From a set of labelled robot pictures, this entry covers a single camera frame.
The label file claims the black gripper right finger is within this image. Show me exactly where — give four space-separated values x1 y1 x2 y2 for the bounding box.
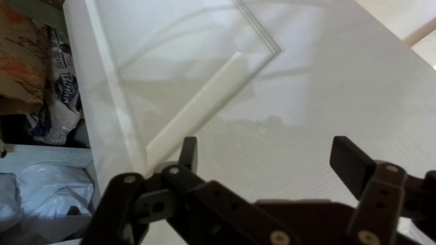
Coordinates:
330 135 436 245

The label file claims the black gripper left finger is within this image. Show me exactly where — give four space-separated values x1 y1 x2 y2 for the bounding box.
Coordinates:
81 135 299 245

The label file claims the white panelled pantry door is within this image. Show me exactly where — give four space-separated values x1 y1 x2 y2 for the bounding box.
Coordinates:
63 0 436 245

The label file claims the white pantry shelving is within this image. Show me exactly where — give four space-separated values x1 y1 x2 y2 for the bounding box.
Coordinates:
0 143 100 245

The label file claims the white plastic bag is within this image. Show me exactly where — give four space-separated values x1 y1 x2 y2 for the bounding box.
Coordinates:
0 162 98 221

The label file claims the blue white printed package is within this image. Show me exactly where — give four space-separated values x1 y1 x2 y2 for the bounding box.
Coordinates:
26 25 87 147

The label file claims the crumpled brown paper bag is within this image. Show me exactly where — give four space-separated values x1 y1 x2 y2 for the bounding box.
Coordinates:
0 3 51 116

